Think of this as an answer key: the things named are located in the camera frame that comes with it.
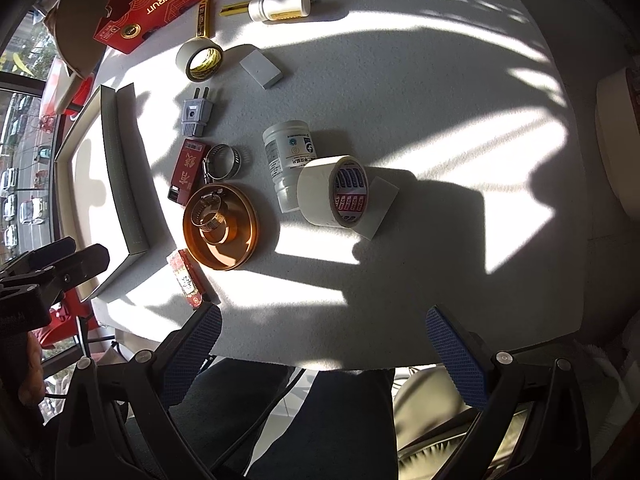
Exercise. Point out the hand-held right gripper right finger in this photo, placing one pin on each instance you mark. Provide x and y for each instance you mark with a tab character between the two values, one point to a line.
457	360

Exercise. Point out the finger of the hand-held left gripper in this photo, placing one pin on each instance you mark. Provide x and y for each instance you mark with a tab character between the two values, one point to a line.
80	265
45	255

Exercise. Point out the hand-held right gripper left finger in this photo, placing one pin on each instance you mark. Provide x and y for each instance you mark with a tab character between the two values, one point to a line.
192	360

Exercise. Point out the patterned red card box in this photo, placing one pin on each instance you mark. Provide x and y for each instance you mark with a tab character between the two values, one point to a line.
187	280

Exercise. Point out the white tray box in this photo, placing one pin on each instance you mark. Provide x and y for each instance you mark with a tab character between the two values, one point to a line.
85	185

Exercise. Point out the brown round lid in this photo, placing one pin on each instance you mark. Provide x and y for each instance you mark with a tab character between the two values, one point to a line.
240	245

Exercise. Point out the plain red card box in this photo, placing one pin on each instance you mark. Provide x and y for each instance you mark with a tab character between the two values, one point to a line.
189	170

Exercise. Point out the white foam block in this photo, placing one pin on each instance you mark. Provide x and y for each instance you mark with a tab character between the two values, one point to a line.
382	205

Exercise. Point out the grey plug adapter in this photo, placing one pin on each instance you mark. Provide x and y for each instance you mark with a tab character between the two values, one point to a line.
196	112

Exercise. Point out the large beige tape roll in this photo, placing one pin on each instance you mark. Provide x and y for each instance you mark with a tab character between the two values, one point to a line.
317	190

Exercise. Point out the white pill bottle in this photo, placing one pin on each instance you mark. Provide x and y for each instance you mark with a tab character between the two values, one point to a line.
287	150

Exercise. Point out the small masking tape roll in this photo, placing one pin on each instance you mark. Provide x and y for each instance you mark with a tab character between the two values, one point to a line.
186	57

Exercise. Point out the grey block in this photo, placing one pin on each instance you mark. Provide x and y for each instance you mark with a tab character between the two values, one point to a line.
262	67

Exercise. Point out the small white bottle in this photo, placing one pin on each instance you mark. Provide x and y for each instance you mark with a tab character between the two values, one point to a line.
277	6

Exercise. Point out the red plastic stool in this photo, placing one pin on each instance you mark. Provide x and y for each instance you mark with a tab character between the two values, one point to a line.
60	330

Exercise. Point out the row of parked cars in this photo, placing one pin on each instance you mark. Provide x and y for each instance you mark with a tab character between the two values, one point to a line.
12	210

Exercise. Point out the person's legs in jeans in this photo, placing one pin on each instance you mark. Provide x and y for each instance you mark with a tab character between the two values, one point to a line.
320	420

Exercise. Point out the white fluffy cloth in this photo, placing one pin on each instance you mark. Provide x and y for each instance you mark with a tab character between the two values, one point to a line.
607	370

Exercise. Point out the red plastic basin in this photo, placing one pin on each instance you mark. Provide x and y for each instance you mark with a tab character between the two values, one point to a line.
80	96

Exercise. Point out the round beige stool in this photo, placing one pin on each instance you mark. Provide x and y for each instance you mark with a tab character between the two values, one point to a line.
617	135

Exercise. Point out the yellow slim box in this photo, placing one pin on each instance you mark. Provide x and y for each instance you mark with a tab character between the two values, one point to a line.
204	17

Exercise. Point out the red gift box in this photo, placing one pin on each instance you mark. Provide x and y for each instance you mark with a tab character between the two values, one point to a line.
165	0

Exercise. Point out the yellow utility knife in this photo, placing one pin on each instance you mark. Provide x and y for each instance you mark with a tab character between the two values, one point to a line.
235	9

